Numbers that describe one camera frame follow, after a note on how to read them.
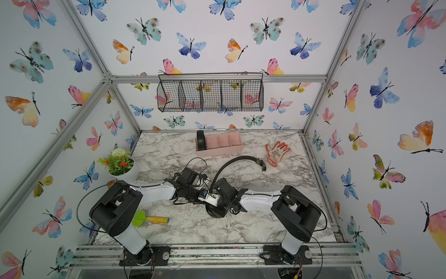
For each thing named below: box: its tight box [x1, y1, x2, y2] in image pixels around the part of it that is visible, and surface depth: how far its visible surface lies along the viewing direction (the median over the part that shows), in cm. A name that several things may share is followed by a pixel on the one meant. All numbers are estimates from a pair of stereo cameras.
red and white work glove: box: [265, 141, 291, 168], surface depth 109 cm
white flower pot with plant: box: [96, 147, 139, 184], surface depth 90 cm
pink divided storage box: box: [195, 131, 244, 157], surface depth 113 cm
